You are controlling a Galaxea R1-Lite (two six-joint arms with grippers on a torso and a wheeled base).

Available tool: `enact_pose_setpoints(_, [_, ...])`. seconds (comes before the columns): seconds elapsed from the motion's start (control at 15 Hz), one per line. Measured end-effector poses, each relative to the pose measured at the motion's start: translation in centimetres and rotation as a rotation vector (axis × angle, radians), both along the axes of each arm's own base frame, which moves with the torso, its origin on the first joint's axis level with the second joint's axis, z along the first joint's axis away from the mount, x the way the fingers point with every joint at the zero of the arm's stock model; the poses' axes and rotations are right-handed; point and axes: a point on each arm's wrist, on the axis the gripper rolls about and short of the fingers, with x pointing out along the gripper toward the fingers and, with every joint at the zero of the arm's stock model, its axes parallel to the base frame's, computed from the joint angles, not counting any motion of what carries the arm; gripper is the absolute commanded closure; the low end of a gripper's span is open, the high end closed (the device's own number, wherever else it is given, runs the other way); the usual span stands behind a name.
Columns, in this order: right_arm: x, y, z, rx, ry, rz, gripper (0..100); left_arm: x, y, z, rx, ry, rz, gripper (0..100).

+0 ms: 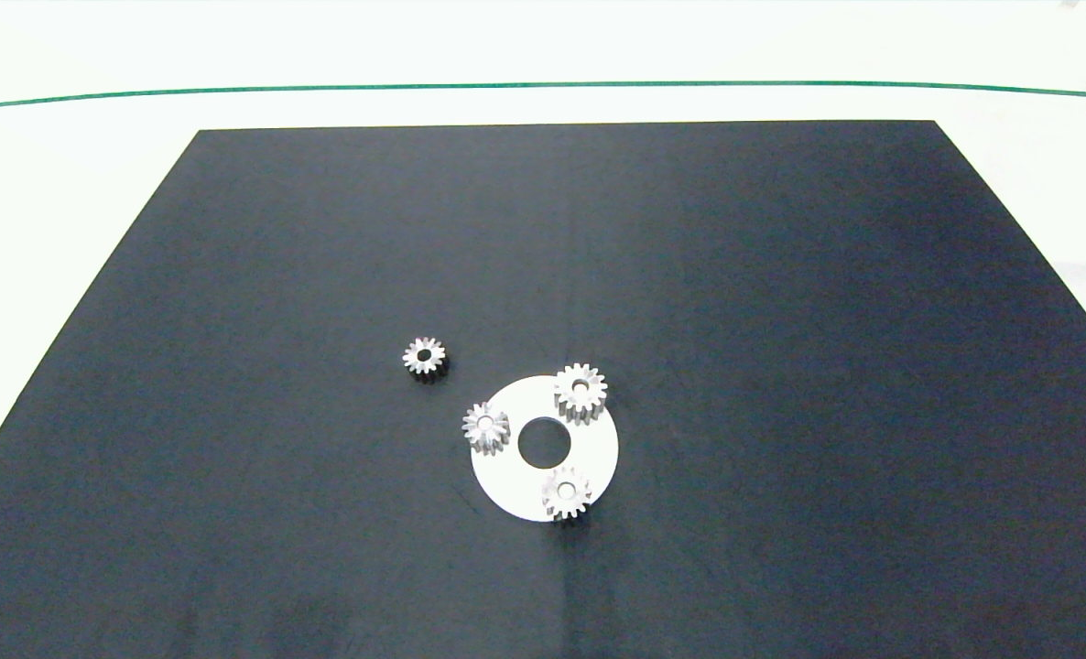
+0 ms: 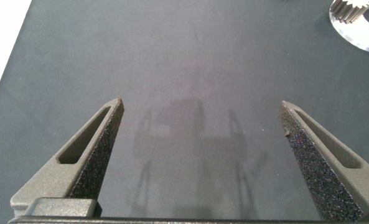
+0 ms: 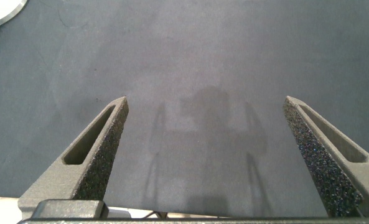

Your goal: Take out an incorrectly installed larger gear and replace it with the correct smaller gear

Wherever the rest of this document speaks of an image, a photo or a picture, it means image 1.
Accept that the larger steel gear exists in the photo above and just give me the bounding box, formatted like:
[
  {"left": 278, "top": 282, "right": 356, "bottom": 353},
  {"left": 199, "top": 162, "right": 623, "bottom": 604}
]
[{"left": 553, "top": 362, "right": 610, "bottom": 426}]

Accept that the small steel gear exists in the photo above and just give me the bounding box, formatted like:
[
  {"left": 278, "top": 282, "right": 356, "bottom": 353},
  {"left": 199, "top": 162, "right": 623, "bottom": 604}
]
[
  {"left": 541, "top": 465, "right": 594, "bottom": 523},
  {"left": 462, "top": 401, "right": 513, "bottom": 455},
  {"left": 402, "top": 336, "right": 451, "bottom": 382}
]

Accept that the round white plate with pins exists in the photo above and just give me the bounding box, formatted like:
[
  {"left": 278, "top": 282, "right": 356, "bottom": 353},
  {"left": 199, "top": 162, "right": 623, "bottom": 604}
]
[{"left": 470, "top": 374, "right": 620, "bottom": 524}]

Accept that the dark mat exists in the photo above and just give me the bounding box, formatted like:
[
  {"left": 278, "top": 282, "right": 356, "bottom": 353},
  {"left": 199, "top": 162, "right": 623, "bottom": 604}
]
[{"left": 0, "top": 119, "right": 1086, "bottom": 659}]

